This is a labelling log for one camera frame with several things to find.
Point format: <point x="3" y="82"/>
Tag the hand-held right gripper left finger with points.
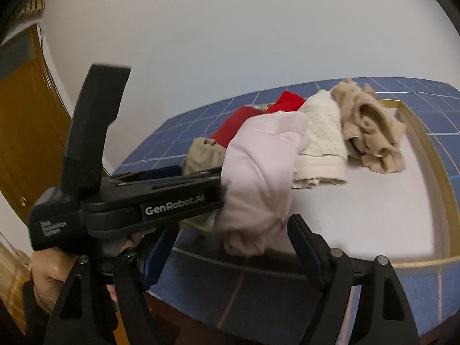
<point x="162" y="246"/>

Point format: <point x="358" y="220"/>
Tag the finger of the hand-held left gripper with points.
<point x="201" y="183"/>

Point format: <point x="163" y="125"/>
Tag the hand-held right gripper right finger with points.
<point x="303" y="244"/>

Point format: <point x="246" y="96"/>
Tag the khaki underwear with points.
<point x="205" y="154"/>

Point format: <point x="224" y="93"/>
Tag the pale pink underwear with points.
<point x="258" y="172"/>

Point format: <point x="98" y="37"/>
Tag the white tray with gold rim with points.
<point x="359" y="215"/>

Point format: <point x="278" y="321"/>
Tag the bright red underwear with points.
<point x="233" y="125"/>

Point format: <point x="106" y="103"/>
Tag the cream dotted underwear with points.
<point x="323" y="133"/>

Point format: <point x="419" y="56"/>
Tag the beige ruffled underwear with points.
<point x="373" y="133"/>

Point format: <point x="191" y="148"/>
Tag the person's left forearm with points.
<point x="34" y="316"/>

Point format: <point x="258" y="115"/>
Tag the person's left hand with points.
<point x="46" y="273"/>

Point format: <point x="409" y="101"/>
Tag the wooden door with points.
<point x="28" y="115"/>

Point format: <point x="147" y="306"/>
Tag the yellow fringed trim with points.
<point x="32" y="5"/>

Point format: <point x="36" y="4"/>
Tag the blue checked tablecloth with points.
<point x="424" y="97"/>

